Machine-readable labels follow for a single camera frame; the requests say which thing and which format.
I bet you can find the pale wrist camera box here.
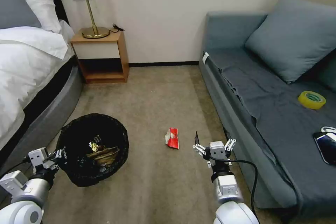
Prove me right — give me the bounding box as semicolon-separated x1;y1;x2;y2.
209;141;227;158
28;148;49;167

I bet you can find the blue grey sofa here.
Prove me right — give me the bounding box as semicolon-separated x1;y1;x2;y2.
198;0;336;210

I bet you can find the grey upholstered bed frame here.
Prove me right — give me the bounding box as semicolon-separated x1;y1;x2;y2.
0;57;84;182

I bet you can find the black headboard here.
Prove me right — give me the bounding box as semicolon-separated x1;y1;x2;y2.
51;0;70;26

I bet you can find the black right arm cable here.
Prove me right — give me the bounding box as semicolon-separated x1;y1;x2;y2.
209;156;260;224

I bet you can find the gold crumpled snack wrapper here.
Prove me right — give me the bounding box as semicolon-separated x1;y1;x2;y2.
87;134;120;167

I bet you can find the dark grey sofa cover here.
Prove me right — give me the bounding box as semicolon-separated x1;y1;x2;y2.
206;47;336;209

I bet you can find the brass table lamp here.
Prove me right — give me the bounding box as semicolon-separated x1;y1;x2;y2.
56;0;111;39

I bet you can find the black trash bin with bag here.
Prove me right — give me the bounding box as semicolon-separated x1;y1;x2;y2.
56;113;130;188

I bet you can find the black smartphone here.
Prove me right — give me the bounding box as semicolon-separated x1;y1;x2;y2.
313;132;336;166

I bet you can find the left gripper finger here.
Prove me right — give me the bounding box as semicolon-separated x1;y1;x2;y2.
53;149;67;160
43;161;60;171

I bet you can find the grey pillow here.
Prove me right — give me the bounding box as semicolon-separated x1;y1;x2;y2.
0;0;42;30

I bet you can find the large blue grey cushion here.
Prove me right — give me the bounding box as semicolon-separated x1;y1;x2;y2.
245;0;336;85

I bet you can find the black baseboard strip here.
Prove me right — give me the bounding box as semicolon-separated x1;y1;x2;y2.
128;61;200;68

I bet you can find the yellow tape roll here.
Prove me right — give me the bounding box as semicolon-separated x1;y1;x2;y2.
297;90;327;110

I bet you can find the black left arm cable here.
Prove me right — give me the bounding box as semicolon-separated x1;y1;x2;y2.
0;155;33;181

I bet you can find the thin black lamp cable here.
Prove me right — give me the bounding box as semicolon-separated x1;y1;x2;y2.
108;23;125;34

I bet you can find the red snack wrapper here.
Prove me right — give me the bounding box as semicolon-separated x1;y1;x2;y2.
164;127;181;150

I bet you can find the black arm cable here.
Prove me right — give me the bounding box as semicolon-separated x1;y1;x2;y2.
209;156;260;224
0;155;33;181

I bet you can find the wooden nightstand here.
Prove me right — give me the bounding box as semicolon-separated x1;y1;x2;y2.
70;30;130;85

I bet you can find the white duvet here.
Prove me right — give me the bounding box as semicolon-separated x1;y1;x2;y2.
0;20;76;152

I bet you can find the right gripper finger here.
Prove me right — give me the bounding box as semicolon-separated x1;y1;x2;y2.
223;128;237;154
192;131;209;159

